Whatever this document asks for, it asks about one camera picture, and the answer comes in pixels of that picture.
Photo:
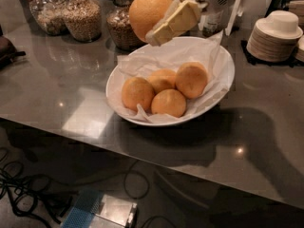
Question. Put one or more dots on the left glass grain jar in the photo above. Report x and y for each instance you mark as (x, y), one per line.
(83, 19)

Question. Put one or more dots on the black mat under plates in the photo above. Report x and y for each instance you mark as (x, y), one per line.
(291, 62)

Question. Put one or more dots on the stack of paper plates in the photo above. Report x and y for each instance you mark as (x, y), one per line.
(274, 37)

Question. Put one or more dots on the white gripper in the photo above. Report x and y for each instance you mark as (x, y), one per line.
(183, 14)

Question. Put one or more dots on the white stand frame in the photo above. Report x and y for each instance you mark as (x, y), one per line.
(228, 19)

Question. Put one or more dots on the back left glass jar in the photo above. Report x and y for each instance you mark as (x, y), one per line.
(48, 15)

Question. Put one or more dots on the orange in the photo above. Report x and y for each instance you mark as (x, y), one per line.
(169, 101)
(191, 79)
(162, 79)
(137, 91)
(145, 14)

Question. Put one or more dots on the blue and silver floor box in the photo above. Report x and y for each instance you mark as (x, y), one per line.
(94, 209)

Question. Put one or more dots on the middle glass granola jar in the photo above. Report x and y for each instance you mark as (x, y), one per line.
(119, 27)

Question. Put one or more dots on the white paper liner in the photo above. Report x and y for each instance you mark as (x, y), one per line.
(177, 56)

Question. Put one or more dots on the white ceramic bowl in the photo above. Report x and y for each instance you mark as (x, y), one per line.
(225, 67)

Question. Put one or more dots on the clear glass bottle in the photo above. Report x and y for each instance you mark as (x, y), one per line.
(211, 24)

